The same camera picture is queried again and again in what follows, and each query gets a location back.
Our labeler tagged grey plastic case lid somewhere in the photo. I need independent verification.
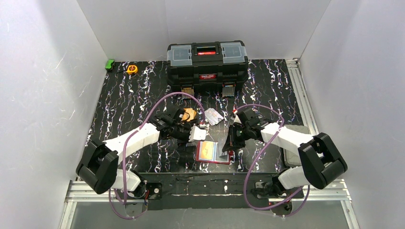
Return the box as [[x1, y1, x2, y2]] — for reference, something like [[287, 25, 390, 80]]
[[283, 125, 311, 167]]

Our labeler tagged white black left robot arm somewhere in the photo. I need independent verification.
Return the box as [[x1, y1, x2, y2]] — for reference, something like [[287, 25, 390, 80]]
[[76, 109, 206, 197]]

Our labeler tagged orange tape measure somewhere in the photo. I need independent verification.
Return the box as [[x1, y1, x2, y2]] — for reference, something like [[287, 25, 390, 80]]
[[126, 65, 138, 75]]

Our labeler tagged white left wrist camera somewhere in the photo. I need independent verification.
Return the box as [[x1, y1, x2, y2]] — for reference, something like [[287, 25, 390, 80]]
[[189, 125, 207, 142]]

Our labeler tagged silver credit card stack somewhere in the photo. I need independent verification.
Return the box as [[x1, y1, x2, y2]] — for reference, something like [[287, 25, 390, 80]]
[[204, 108, 224, 125]]

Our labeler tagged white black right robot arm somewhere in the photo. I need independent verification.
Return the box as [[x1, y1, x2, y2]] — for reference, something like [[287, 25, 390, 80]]
[[222, 108, 348, 194]]

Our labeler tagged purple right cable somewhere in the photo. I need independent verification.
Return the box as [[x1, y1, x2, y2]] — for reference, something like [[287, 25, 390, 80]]
[[235, 104, 311, 219]]

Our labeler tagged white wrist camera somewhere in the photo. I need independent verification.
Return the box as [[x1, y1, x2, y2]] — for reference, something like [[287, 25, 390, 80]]
[[189, 125, 207, 142], [230, 110, 242, 124]]

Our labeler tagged green small object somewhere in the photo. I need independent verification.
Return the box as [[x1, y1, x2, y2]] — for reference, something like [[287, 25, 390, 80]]
[[105, 59, 115, 71]]

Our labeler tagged black base rail with bracket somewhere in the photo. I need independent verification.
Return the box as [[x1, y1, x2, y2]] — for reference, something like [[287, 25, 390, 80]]
[[115, 172, 304, 211]]

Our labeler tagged drill bit set case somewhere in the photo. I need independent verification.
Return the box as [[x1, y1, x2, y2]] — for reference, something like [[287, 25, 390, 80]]
[[181, 87, 195, 96]]

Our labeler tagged black plastic toolbox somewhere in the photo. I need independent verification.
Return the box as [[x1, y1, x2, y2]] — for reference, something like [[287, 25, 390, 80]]
[[167, 40, 249, 94]]

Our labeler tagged aluminium frame rail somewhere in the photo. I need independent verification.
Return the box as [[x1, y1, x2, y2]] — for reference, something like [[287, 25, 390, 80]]
[[286, 58, 360, 229]]

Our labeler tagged red leather card holder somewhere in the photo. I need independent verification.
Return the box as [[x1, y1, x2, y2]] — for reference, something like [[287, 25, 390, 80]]
[[196, 141, 232, 165]]

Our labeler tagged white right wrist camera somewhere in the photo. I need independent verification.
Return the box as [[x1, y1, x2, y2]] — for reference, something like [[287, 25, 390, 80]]
[[230, 110, 242, 124]]

